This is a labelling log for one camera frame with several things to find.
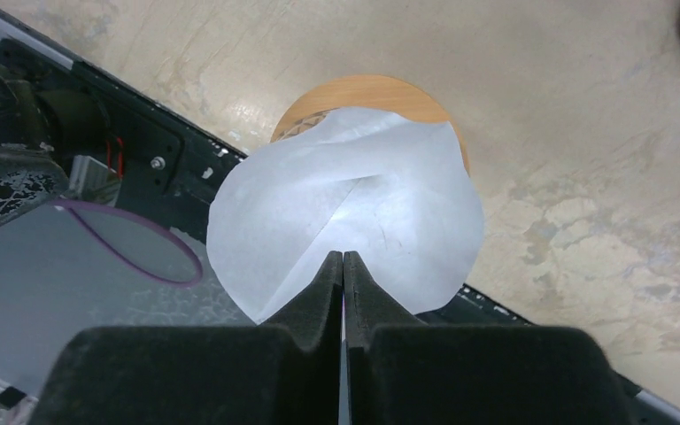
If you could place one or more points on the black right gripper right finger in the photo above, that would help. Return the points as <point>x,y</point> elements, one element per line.
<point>404,371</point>

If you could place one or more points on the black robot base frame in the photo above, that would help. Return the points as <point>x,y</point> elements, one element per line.
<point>169,170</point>

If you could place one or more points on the white paper coffee filter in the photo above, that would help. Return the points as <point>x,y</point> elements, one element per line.
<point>391,189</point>

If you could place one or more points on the clear ribbed glass dripper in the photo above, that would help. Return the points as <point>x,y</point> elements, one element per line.
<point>288,127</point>

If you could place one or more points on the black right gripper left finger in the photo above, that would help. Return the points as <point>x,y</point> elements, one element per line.
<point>283,371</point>

